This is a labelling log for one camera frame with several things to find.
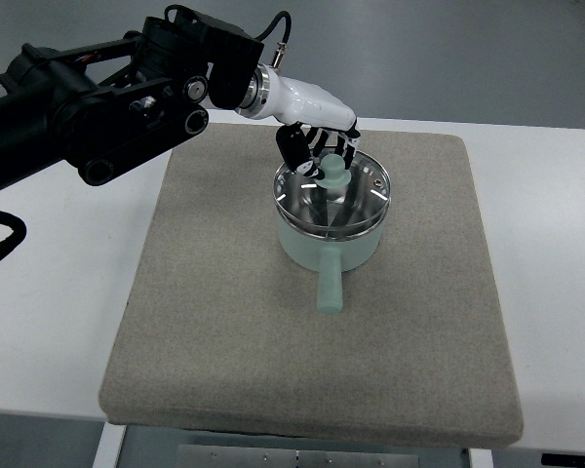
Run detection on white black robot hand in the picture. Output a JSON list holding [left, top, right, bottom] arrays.
[[236, 64, 361, 180]]

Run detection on glass lid with green knob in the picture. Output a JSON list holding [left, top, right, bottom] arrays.
[[273, 150, 391, 240]]

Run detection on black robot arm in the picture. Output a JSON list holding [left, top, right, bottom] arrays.
[[0, 5, 264, 190]]

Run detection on mint green saucepan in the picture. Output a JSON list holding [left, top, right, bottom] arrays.
[[276, 216, 385, 315]]

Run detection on beige felt mat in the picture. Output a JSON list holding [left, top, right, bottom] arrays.
[[98, 124, 524, 448]]

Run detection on grey metal plate under table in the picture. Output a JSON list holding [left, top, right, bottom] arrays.
[[175, 445, 420, 468]]

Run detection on black object at bottom right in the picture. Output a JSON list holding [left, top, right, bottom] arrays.
[[540, 453, 585, 468]]

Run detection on black braided cable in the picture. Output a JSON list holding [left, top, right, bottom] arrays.
[[0, 209, 28, 274]]

